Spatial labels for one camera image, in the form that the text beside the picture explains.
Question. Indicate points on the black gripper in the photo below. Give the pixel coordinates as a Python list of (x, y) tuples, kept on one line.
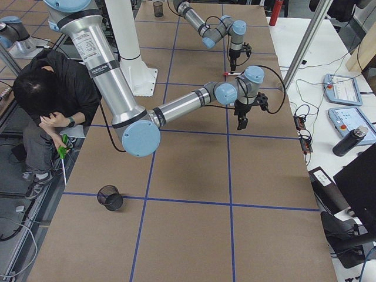
[(243, 107), (233, 56)]

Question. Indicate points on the white marker red cap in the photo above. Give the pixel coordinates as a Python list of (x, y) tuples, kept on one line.
[(232, 73)]

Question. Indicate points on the blue tape line lengthwise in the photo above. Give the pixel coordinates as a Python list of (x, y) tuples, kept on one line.
[(232, 243)]

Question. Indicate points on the red bottle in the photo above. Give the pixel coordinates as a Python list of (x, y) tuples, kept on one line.
[(275, 12)]

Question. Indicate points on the brown paper table cover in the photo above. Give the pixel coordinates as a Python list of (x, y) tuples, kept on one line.
[(162, 241)]

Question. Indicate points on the black mesh cup far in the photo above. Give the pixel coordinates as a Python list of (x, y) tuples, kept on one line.
[(158, 8)]

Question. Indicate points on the black mesh cup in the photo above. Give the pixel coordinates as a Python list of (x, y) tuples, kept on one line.
[(158, 8), (110, 197)]

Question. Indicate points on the teach pendant near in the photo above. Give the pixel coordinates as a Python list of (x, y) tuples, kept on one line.
[(348, 118)]

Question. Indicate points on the teach pendant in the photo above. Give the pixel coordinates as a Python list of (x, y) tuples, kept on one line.
[(348, 118), (342, 90)]

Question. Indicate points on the teach pendant far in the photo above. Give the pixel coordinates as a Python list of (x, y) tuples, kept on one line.
[(342, 90)]

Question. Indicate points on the black water bottle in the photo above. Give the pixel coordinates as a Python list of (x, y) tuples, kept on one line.
[(350, 141)]

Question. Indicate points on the black monitor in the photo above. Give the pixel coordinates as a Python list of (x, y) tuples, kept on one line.
[(356, 183)]

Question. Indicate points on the black mesh cup near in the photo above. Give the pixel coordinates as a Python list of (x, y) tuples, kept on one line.
[(110, 197)]

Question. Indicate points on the person in black jacket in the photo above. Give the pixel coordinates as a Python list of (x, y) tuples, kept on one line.
[(56, 92)]

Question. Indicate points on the blue tape line crosswise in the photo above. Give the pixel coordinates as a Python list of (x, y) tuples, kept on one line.
[(255, 206)]

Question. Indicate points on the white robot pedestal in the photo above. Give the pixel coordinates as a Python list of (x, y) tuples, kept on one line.
[(140, 78)]

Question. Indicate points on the aluminium frame post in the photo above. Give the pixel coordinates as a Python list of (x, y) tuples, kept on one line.
[(312, 29)]

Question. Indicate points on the green handled tool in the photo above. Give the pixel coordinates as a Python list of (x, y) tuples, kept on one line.
[(62, 152)]

